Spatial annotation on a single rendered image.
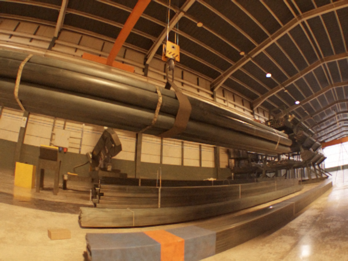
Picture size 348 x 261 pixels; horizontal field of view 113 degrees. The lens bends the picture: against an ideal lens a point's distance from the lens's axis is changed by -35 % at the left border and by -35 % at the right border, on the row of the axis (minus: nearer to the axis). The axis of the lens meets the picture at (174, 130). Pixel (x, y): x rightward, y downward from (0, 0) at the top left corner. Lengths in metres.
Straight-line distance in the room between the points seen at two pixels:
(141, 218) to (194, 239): 0.87
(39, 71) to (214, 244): 1.76
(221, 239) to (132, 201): 1.13
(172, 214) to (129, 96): 1.29
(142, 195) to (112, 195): 0.35
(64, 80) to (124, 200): 1.32
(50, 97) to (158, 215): 1.50
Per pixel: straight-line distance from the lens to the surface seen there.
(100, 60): 9.95
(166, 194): 2.18
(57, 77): 1.53
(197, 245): 1.07
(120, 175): 4.32
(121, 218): 1.74
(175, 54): 2.51
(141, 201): 2.04
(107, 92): 1.52
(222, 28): 11.76
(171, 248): 0.97
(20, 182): 4.66
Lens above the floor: 0.48
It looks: 17 degrees up
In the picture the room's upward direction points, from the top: 1 degrees clockwise
